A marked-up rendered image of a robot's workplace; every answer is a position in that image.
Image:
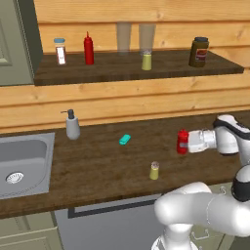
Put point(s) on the grey soap dispenser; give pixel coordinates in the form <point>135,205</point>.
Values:
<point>73,127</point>

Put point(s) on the yellow shaker with silver cap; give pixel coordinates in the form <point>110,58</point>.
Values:
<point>154,172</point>
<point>146,62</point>

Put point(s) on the grey-green cabinet door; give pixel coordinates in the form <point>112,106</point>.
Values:
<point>14,42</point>

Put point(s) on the dark wooden shelf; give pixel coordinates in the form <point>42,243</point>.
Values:
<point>130,70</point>

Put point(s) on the spice jar with blue lid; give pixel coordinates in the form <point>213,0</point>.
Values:
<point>60,53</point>

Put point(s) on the dark jar with red label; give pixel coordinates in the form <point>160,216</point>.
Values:
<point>199,53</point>

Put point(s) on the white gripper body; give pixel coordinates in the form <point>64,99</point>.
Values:
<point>195,142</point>

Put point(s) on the grey steel sink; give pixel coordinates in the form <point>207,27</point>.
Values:
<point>26,164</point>

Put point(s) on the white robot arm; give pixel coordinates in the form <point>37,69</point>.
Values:
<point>195,211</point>

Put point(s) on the red condiment bottle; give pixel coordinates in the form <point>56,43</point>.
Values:
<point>182,136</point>
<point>89,50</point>

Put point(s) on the grey dishwasher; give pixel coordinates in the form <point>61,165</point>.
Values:
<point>107,228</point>

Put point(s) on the teal sponge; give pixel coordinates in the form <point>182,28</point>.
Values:
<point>124,139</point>

